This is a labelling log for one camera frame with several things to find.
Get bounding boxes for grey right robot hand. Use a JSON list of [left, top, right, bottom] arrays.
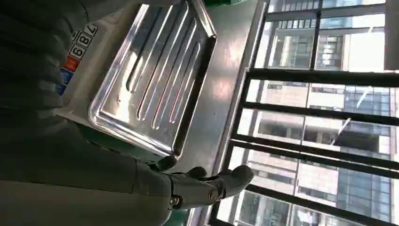
[[0, 117, 255, 226]]

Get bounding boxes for electronic scale with keypad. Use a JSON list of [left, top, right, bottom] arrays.
[[55, 3, 170, 163]]

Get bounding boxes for ribbed grey right arm sleeve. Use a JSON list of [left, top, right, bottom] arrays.
[[0, 0, 75, 123]]

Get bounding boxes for stainless steel scale tray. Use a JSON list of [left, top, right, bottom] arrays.
[[88, 0, 217, 159]]

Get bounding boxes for black window guard railing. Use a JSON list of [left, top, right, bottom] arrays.
[[208, 0, 399, 226]]

